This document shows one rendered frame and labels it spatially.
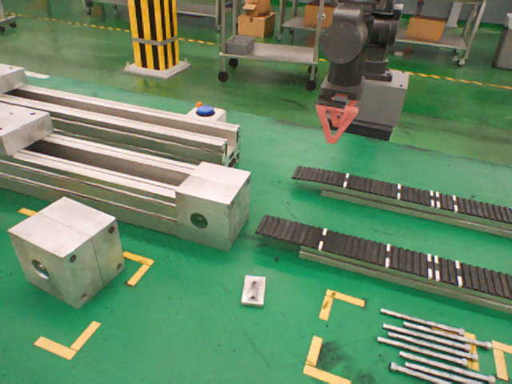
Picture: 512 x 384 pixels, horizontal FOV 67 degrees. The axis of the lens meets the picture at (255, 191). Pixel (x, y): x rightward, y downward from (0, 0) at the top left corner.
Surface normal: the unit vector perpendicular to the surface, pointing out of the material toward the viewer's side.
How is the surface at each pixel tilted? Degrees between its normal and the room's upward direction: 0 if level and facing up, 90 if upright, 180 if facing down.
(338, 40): 89
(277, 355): 0
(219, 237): 90
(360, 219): 0
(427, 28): 90
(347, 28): 89
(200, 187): 0
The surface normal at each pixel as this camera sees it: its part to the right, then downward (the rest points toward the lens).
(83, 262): 0.89, 0.29
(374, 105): -0.36, 0.50
